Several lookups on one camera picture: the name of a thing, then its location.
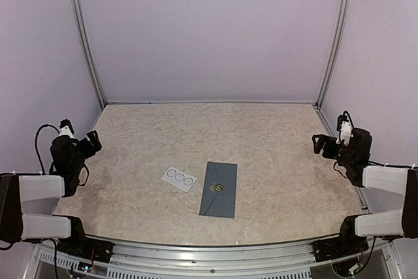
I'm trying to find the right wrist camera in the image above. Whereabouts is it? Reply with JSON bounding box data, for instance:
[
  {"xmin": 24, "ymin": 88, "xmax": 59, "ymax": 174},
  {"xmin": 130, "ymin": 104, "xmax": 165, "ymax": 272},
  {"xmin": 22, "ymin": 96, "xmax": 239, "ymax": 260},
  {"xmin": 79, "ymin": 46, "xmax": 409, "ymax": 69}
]
[{"xmin": 336, "ymin": 110, "xmax": 353, "ymax": 146}]

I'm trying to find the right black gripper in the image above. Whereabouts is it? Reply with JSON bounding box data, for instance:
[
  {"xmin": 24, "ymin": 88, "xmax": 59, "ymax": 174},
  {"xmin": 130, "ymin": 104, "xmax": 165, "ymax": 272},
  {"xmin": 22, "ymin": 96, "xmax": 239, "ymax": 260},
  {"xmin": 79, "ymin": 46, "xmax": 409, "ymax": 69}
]
[{"xmin": 313, "ymin": 134, "xmax": 355, "ymax": 168}]

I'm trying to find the left aluminium corner post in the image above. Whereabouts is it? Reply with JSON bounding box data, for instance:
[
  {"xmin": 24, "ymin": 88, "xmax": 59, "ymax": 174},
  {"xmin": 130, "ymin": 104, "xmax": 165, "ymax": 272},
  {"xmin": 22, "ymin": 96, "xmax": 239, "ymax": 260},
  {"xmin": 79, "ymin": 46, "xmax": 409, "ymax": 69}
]
[{"xmin": 71, "ymin": 0, "xmax": 107, "ymax": 110}]

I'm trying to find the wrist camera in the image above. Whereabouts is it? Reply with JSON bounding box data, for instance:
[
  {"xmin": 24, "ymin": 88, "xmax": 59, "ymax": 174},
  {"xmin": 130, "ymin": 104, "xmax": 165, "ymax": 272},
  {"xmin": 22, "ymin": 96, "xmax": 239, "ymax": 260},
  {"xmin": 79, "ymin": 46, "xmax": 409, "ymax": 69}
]
[
  {"xmin": 336, "ymin": 110, "xmax": 353, "ymax": 146},
  {"xmin": 59, "ymin": 119, "xmax": 74, "ymax": 139}
]

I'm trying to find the right aluminium corner post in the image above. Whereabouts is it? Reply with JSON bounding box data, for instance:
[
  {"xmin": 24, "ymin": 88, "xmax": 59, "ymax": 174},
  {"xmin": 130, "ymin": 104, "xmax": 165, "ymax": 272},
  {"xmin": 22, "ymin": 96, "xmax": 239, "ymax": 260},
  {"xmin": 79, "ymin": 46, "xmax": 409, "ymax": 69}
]
[{"xmin": 315, "ymin": 0, "xmax": 350, "ymax": 110}]

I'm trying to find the camera cable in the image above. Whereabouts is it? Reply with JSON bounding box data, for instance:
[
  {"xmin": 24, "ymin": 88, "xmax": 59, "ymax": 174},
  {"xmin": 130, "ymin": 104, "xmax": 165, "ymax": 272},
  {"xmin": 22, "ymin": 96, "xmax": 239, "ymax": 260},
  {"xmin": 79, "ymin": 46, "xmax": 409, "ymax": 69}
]
[
  {"xmin": 35, "ymin": 124, "xmax": 63, "ymax": 174},
  {"xmin": 335, "ymin": 110, "xmax": 354, "ymax": 133}
]

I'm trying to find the aluminium front rail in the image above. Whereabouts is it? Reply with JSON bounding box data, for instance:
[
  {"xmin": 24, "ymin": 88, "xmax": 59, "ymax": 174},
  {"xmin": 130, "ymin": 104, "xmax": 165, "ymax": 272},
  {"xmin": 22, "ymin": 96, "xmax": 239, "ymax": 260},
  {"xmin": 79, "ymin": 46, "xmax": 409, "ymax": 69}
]
[{"xmin": 31, "ymin": 226, "xmax": 393, "ymax": 279}]

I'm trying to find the right camera cable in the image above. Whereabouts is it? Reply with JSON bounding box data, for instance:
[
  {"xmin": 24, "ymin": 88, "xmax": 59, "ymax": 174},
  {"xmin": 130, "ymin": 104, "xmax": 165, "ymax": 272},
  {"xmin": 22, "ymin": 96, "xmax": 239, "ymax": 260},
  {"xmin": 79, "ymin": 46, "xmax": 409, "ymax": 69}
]
[{"xmin": 335, "ymin": 110, "xmax": 354, "ymax": 133}]

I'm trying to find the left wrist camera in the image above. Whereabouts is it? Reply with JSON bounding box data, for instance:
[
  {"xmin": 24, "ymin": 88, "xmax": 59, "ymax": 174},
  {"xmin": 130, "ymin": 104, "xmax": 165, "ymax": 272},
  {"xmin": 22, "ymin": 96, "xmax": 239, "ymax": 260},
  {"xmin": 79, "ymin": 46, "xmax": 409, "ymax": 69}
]
[{"xmin": 59, "ymin": 119, "xmax": 74, "ymax": 139}]

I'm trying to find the left camera cable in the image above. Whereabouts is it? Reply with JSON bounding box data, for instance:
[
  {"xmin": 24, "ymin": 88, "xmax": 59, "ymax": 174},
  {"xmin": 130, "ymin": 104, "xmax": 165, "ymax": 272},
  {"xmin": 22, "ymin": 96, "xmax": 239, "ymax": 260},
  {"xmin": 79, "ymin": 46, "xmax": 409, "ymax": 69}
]
[{"xmin": 35, "ymin": 124, "xmax": 63, "ymax": 174}]

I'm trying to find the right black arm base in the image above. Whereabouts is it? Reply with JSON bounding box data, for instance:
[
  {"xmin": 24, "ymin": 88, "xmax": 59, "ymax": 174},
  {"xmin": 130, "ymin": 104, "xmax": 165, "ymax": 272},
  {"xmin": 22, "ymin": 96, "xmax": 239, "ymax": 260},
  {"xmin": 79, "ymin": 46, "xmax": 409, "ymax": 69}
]
[{"xmin": 313, "ymin": 215, "xmax": 369, "ymax": 262}]

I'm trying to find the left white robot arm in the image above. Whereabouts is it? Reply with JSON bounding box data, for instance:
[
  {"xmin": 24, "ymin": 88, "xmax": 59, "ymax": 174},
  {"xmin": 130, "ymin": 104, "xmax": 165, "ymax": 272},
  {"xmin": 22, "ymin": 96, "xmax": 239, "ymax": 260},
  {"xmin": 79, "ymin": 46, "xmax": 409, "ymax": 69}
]
[{"xmin": 1, "ymin": 130, "xmax": 102, "ymax": 256}]

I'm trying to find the white sticker sheet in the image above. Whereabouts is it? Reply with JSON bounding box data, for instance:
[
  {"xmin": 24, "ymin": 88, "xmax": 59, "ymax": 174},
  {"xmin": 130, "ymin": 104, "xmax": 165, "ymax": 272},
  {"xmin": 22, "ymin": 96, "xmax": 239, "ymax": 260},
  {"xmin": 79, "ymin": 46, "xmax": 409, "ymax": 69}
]
[{"xmin": 161, "ymin": 167, "xmax": 197, "ymax": 193}]

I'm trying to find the dark blue envelope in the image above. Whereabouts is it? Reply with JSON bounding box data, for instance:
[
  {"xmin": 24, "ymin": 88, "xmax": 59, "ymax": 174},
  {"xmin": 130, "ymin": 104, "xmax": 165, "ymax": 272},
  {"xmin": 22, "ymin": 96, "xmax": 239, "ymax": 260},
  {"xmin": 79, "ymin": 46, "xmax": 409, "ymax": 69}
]
[{"xmin": 199, "ymin": 161, "xmax": 238, "ymax": 218}]

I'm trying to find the aluminium corner post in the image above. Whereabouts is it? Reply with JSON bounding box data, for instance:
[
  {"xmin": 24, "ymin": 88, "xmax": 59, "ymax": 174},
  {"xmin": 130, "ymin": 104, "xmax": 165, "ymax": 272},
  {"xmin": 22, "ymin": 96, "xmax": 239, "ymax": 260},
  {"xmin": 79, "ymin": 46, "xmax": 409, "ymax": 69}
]
[
  {"xmin": 315, "ymin": 0, "xmax": 350, "ymax": 110},
  {"xmin": 71, "ymin": 0, "xmax": 107, "ymax": 110}
]

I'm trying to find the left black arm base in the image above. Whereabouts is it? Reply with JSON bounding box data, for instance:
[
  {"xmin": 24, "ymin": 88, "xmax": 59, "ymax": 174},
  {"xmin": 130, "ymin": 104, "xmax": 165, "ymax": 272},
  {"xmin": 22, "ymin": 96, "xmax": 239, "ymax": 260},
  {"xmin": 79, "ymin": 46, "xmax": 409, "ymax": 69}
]
[{"xmin": 57, "ymin": 216, "xmax": 114, "ymax": 263}]

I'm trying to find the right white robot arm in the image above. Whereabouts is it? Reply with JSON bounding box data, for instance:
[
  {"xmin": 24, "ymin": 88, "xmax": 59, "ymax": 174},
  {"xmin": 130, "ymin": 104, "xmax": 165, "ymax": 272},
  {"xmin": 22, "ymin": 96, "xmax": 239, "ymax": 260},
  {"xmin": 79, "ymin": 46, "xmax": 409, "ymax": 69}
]
[{"xmin": 312, "ymin": 127, "xmax": 417, "ymax": 255}]

